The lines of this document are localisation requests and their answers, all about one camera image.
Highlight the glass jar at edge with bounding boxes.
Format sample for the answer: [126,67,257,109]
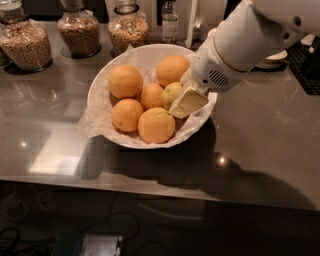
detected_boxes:
[0,24,12,69]

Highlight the clear glass bottle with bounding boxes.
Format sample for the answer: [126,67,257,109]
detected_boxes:
[161,0,179,44]

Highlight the orange top left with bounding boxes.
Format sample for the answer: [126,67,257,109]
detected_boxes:
[108,64,143,99]

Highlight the orange bottom left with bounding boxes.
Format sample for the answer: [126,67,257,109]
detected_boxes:
[111,98,144,132]

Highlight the yellowish orange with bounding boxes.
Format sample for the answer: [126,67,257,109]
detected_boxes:
[162,82,182,110]

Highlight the white bowl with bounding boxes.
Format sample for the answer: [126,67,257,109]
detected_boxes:
[86,43,218,150]

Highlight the black rubber mat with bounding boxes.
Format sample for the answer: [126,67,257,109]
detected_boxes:
[287,43,320,96]

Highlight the large glass cereal jar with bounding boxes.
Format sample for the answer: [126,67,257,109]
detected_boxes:
[0,0,52,72]

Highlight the grey box under table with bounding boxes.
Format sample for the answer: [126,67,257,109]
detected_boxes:
[51,233,124,256]

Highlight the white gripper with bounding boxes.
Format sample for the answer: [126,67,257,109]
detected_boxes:
[169,35,248,119]

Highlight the small middle orange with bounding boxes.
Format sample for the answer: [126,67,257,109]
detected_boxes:
[140,83,163,110]

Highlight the orange top right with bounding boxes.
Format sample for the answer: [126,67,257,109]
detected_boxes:
[156,55,190,87]

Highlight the orange bottom front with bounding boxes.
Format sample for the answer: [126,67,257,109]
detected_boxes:
[138,107,176,144]

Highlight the glass jar colourful cereal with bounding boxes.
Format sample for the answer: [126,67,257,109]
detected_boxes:
[108,0,149,55]

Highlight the middle glass cereal jar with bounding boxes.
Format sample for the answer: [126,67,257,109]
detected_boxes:
[57,0,100,58]

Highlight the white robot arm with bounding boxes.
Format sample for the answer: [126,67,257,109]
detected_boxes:
[169,0,320,118]

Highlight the white paper liner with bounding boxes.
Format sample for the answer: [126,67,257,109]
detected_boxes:
[76,45,214,146]

